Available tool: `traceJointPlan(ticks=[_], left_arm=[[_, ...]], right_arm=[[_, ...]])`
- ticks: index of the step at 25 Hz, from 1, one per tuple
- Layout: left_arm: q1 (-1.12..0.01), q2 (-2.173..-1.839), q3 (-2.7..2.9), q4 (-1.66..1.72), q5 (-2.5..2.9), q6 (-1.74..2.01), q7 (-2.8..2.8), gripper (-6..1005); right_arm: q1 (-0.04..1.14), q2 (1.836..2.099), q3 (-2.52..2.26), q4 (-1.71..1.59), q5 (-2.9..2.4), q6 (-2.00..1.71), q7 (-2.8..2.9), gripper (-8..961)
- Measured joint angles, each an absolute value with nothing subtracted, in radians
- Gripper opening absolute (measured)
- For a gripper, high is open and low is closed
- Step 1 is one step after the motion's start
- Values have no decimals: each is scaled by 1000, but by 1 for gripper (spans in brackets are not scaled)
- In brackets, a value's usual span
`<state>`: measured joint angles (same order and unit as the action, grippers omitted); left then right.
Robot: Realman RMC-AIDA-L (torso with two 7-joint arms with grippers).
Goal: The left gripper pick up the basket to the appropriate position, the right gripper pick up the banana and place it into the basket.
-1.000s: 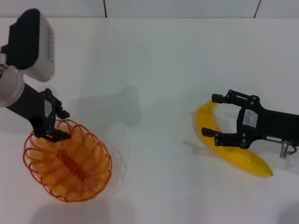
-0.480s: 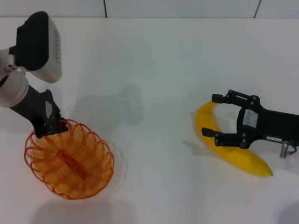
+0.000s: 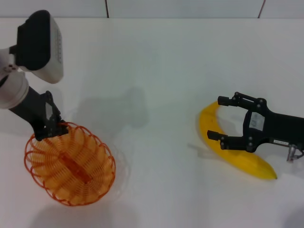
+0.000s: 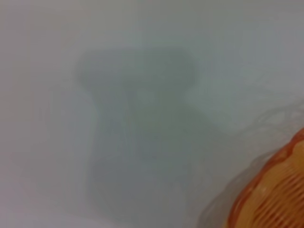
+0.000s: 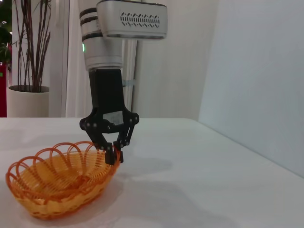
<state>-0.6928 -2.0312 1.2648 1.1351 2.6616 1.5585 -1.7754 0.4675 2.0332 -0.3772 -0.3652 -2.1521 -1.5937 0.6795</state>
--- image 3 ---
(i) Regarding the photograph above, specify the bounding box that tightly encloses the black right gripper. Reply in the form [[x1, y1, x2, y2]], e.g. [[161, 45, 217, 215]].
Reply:
[[207, 92, 304, 153]]

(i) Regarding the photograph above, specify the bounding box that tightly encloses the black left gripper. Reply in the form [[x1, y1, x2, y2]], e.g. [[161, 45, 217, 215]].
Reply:
[[8, 85, 70, 141]]

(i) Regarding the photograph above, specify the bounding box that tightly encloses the orange wire basket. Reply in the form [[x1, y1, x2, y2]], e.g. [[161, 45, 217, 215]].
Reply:
[[23, 121, 116, 207]]

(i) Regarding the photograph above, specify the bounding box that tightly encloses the yellow banana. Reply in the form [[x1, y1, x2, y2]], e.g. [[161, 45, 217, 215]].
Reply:
[[199, 101, 278, 181]]

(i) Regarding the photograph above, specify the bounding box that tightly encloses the right gripper cable with plug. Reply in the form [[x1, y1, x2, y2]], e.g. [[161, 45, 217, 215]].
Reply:
[[285, 143, 304, 162]]

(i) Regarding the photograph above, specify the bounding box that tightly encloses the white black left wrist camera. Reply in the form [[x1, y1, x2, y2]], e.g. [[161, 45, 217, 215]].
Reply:
[[9, 9, 65, 85]]

